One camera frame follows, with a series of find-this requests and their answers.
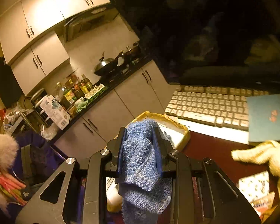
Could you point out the pink orange cloth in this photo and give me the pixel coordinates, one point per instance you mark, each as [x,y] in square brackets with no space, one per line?
[7,182]

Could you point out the grey upper wall cabinets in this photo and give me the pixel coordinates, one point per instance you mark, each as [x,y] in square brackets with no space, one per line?
[42,11]

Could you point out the green cloth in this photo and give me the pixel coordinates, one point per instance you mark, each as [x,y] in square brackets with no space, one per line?
[82,105]

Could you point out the black wok with lid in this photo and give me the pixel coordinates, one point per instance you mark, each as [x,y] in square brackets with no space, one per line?
[105,66]

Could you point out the metal pot with lid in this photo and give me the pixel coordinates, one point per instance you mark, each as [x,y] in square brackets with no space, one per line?
[130,51]

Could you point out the black hanging board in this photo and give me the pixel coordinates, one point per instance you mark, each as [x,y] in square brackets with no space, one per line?
[5,84]

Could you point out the black computer monitor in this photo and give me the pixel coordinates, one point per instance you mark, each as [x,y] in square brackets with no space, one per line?
[200,28]

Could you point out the light blue notebook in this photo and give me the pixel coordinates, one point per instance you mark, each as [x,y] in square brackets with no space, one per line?
[268,119]

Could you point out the steel rice cooker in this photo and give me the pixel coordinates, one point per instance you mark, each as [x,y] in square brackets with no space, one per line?
[38,96]

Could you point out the crumpled clear plastic bag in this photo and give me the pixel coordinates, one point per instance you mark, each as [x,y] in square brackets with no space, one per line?
[46,131]

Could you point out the white keyboard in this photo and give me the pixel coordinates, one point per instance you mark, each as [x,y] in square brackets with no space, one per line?
[207,107]

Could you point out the grey low wall cabinet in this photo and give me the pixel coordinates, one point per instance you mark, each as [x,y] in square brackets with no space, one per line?
[44,60]

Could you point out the group of cooking oil bottles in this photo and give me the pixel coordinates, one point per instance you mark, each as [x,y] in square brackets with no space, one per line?
[70,93]

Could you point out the white blue printed box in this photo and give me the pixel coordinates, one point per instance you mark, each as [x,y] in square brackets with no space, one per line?
[56,112]

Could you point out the green tray of garlic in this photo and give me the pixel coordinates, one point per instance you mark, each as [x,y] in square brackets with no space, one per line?
[94,92]

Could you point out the black gas stove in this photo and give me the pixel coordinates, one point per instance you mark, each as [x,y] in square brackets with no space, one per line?
[121,71]

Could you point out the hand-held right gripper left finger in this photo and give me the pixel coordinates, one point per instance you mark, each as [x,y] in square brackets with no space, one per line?
[120,149]

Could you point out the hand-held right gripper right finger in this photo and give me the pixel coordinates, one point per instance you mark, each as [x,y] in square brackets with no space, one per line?
[157,151]

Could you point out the range hood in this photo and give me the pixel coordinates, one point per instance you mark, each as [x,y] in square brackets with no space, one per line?
[88,25]

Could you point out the clear plastic bags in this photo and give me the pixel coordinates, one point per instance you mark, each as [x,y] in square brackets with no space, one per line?
[14,117]

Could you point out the purple jacket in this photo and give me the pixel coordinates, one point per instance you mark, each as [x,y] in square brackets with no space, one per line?
[44,154]

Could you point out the grey base cabinets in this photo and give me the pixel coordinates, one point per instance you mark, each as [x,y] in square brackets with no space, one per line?
[130,98]

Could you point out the blue towel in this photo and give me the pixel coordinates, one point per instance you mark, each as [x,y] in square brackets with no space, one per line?
[140,158]

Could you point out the white spotted packet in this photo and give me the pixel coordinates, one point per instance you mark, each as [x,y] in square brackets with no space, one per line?
[254,186]

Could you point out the white tray with tan rim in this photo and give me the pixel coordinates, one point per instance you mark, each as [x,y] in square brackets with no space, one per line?
[177,133]

